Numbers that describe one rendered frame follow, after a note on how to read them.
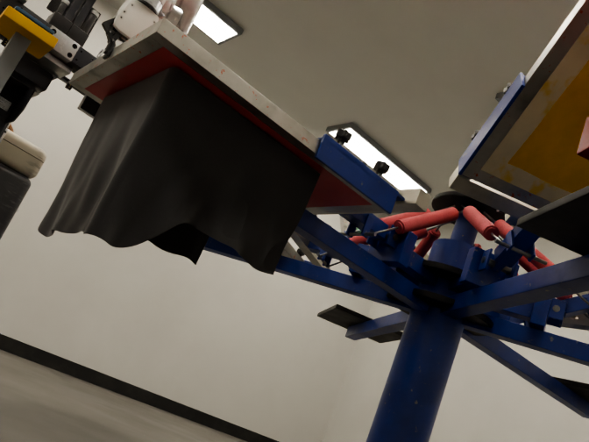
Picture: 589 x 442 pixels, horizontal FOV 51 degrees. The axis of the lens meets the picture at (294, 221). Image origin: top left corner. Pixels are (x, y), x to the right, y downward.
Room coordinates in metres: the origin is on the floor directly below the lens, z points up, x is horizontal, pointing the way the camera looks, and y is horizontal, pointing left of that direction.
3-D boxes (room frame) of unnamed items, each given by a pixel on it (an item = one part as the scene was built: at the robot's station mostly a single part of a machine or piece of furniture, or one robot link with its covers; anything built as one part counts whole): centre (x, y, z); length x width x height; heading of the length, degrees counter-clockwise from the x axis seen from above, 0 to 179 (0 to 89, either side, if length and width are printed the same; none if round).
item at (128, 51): (1.62, 0.25, 0.97); 0.79 x 0.58 x 0.04; 124
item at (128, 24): (1.42, 0.57, 1.09); 0.10 x 0.08 x 0.11; 124
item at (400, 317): (2.88, -0.58, 0.91); 1.34 x 0.41 x 0.08; 4
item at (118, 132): (1.46, 0.50, 0.74); 0.45 x 0.03 x 0.43; 34
